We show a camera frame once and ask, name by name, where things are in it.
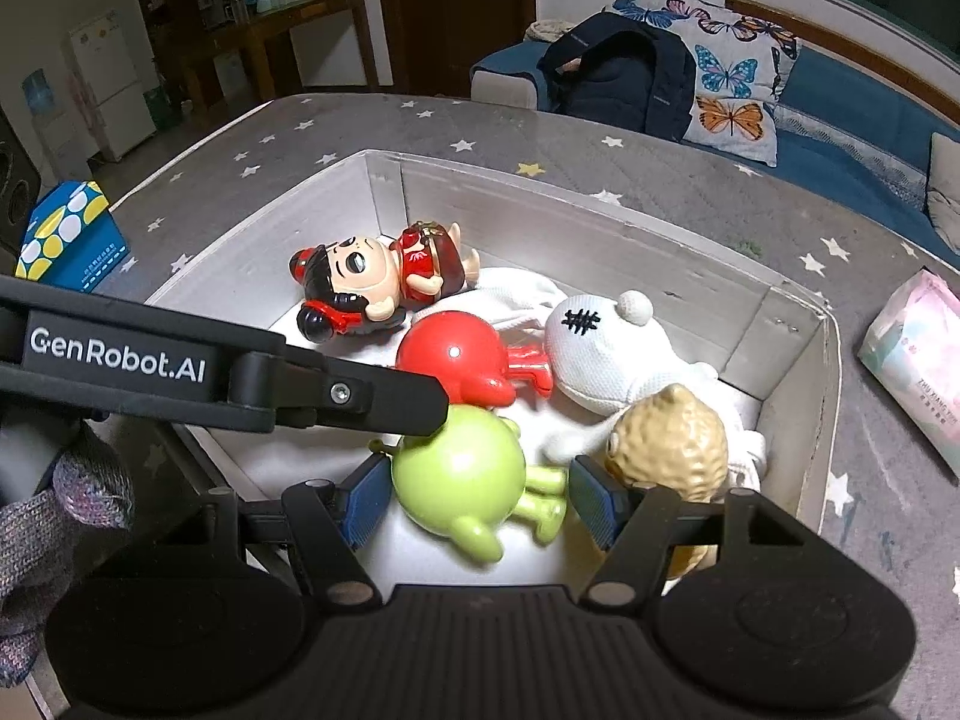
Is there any grey pillow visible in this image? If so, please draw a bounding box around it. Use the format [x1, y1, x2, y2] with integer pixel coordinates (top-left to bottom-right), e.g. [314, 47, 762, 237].
[927, 131, 960, 242]

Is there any brown wooden door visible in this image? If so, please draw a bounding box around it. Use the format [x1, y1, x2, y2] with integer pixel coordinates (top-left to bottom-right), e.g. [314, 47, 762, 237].
[373, 0, 537, 98]

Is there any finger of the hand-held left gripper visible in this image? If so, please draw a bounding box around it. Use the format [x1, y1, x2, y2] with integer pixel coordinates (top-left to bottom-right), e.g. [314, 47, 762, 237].
[225, 349, 452, 441]

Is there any white refrigerator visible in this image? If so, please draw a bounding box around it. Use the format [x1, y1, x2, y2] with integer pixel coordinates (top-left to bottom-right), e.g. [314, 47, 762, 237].
[67, 13, 160, 164]

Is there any blue water bottle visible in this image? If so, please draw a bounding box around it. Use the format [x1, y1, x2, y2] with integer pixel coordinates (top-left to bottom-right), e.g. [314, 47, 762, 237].
[21, 69, 61, 121]

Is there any person's left hand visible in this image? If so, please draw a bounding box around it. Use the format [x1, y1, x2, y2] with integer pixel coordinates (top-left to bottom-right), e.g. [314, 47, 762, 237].
[0, 431, 137, 685]

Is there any butterfly print pillow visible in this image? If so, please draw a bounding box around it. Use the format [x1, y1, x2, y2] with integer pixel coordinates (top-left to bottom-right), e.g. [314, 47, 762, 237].
[611, 0, 802, 167]

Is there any grey star print mattress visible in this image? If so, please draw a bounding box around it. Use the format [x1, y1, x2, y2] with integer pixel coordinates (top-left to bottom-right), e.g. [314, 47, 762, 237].
[30, 94, 960, 720]

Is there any beige peanut toy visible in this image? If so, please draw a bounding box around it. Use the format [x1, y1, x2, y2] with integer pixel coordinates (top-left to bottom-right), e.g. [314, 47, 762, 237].
[604, 382, 730, 580]

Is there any dark backpack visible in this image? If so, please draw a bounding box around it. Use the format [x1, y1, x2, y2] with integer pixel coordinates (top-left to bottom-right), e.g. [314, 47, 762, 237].
[536, 11, 698, 142]

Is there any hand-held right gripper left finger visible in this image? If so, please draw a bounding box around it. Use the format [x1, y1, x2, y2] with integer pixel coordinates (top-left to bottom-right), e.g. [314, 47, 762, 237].
[150, 456, 395, 610]

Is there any blue sofa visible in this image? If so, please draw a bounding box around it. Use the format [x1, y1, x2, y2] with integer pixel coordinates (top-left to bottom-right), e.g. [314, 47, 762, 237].
[469, 34, 960, 272]

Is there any grey cardboard box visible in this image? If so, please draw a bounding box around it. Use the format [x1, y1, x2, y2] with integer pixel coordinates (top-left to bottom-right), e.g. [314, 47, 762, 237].
[142, 150, 845, 595]

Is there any white plush toy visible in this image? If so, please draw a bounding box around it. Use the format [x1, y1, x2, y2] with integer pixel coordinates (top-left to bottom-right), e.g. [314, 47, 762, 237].
[480, 289, 767, 500]

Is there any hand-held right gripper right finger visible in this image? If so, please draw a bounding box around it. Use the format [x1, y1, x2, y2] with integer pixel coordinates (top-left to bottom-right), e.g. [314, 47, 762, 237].
[568, 456, 815, 610]

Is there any wooden side table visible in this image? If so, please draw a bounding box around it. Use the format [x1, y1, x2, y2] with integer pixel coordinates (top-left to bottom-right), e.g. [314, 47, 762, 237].
[176, 0, 381, 107]

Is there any pastel tissue pack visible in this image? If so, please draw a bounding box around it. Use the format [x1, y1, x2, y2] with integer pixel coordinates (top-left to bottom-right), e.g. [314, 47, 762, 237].
[857, 268, 960, 479]

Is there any green round toy figure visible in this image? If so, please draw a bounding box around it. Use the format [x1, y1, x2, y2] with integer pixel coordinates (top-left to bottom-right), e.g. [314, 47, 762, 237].
[367, 403, 572, 563]

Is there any blue dotted tissue box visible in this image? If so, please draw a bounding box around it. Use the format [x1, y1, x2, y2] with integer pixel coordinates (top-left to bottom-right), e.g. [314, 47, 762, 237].
[15, 180, 137, 295]

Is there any red round toy figure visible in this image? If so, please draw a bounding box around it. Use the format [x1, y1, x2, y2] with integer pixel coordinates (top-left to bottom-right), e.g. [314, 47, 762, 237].
[395, 310, 557, 411]

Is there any doll figure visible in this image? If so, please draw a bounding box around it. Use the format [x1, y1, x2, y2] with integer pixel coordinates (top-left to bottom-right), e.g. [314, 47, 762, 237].
[289, 221, 482, 340]

